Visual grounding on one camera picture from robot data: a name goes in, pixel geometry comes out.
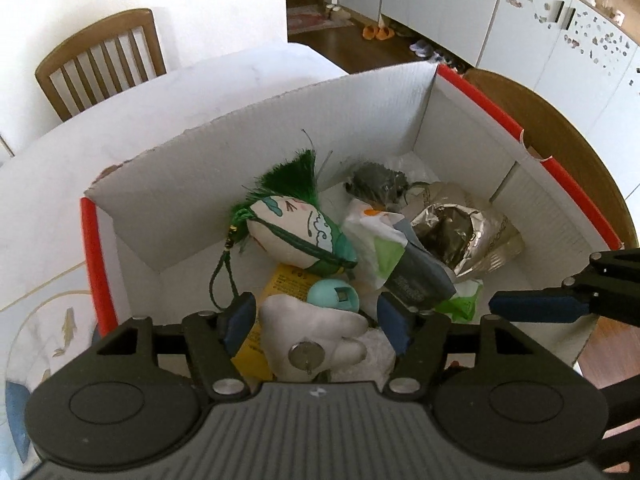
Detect yellow small box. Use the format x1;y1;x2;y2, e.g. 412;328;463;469
232;264;320;389

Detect white plush tooth toy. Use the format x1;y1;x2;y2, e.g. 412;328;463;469
278;304;369;382

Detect teal round gadget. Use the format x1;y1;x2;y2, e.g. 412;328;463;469
306;278;360;313

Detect white green plastic bag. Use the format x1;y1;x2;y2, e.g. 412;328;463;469
341;198;483;323

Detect silver foil snack bag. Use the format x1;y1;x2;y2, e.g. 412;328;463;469
401;182;525;282

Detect grey fuzzy toy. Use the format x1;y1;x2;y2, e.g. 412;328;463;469
344;162;409;210

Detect red cardboard box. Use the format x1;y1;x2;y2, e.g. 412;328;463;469
81;63;624;333

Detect blue painted table mat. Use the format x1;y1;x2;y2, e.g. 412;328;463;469
1;263;99;479

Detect near wooden chair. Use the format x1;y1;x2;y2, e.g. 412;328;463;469
464;68;639;248

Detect wooden chair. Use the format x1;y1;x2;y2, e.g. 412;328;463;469
464;68;639;248
35;8;166;122

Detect far wooden chair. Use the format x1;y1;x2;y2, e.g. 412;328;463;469
35;8;166;122

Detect orange slippers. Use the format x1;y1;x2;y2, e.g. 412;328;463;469
362;25;395;41

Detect red door mat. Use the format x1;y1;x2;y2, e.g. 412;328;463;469
286;4;354;36

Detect white wall cabinets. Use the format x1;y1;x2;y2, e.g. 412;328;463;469
338;0;639;194

